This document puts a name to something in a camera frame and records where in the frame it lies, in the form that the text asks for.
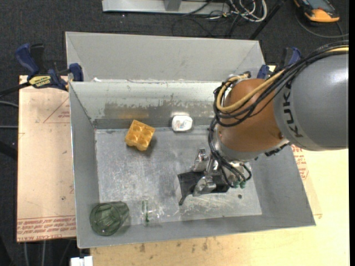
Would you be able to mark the white plastic packet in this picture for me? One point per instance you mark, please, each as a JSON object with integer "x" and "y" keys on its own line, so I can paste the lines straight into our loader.
{"x": 181, "y": 123}

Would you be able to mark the grey metal bin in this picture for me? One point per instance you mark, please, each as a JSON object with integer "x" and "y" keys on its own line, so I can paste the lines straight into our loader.
{"x": 138, "y": 173}

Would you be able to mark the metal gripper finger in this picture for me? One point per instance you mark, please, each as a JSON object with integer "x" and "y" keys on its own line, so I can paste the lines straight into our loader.
{"x": 204, "y": 186}
{"x": 200, "y": 159}

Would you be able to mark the black angular object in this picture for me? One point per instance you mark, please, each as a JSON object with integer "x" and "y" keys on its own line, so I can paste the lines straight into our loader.
{"x": 188, "y": 182}

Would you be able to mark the clear glass thing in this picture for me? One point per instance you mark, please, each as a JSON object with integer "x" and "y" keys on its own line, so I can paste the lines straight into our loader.
{"x": 147, "y": 212}

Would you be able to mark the green glass cup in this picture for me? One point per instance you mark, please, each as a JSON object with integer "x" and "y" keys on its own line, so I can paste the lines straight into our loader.
{"x": 108, "y": 218}

